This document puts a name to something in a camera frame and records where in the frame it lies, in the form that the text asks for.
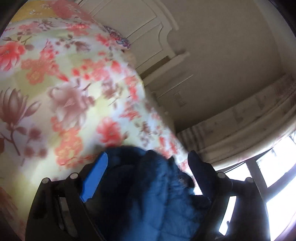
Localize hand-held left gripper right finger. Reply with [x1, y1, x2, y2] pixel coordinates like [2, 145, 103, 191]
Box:
[188, 150, 271, 241]

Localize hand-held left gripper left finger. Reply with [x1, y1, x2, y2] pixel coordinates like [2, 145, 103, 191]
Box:
[25, 152, 109, 241]

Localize blue puffer jacket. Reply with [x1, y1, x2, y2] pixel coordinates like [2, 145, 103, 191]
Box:
[94, 146, 212, 241]

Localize patterned curtain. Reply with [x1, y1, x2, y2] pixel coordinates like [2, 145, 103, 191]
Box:
[177, 74, 296, 166]

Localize window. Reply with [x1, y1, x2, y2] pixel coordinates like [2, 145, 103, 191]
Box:
[215, 134, 296, 237]

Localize white slim stand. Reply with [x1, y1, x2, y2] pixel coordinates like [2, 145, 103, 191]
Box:
[157, 74, 194, 96]

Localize floral quilt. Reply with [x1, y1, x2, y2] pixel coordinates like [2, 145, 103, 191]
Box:
[0, 16, 197, 241]

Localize purple patterned pillow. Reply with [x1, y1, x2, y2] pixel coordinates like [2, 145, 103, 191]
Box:
[104, 25, 132, 49]

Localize white bed headboard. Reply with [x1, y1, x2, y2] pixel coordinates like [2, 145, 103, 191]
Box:
[74, 0, 192, 79]

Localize pink floral pillow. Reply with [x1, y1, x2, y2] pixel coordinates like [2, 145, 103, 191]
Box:
[52, 0, 95, 24]

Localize wall socket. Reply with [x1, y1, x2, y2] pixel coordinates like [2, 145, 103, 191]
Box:
[174, 91, 186, 107]

